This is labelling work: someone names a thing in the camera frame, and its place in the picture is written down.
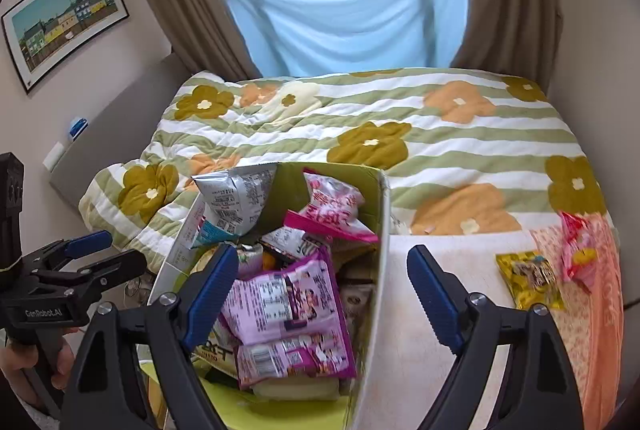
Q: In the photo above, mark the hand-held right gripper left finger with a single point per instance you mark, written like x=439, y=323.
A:
x=210, y=300

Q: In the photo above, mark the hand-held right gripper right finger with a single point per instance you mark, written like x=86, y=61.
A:
x=435, y=300

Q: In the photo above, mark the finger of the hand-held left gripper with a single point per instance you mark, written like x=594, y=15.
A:
x=115, y=267
x=87, y=244

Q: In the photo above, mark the large purple snack packet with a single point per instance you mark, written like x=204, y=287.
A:
x=285, y=300

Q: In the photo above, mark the yellow silver snack packet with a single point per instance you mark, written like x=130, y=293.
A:
x=287, y=242

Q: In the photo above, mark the red white snack packet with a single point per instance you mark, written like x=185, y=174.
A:
x=235, y=200

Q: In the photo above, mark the small purple snack packet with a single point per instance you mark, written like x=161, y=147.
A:
x=300, y=357

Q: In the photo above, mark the green cardboard box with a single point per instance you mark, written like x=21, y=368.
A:
x=287, y=190

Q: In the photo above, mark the pink white snack packet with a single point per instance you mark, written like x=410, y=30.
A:
x=330, y=210

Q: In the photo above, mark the person's left hand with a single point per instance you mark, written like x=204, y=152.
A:
x=64, y=362

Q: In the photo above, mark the cream floral tablecloth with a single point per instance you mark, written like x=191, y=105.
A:
x=465, y=260

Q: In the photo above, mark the small yellow snack packet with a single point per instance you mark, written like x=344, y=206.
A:
x=532, y=280

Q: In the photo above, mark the small blue object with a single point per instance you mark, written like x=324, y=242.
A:
x=78, y=127

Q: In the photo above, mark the grey headboard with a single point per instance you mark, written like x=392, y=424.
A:
x=115, y=130

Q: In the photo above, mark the green striped floral blanket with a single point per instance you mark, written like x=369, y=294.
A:
x=425, y=145

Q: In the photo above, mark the light blue cloth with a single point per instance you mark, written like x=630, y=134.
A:
x=350, y=20

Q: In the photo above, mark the white wall socket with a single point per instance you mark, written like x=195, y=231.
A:
x=52, y=157

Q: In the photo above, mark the framed wall poster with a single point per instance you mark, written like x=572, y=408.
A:
x=65, y=25

